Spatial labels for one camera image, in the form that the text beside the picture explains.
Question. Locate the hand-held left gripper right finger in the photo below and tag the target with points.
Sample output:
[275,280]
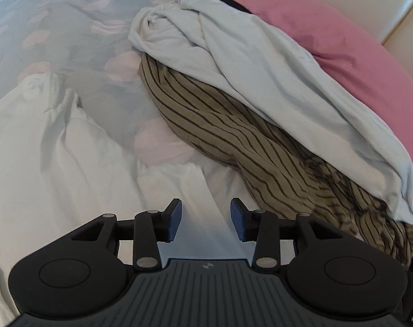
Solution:
[237,221]

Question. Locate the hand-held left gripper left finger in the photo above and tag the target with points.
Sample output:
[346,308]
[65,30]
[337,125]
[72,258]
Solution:
[175,221]

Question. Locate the white t-shirt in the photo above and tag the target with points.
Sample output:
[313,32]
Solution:
[39,160]

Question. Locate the brown striped garment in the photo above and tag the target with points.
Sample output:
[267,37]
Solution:
[226,136]

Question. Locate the pale crumpled garment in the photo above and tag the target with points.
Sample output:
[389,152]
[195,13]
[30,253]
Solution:
[260,75]

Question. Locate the pink pillow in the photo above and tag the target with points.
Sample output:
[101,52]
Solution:
[329,34]

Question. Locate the black cloth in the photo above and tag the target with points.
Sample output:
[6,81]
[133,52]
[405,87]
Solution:
[237,3]

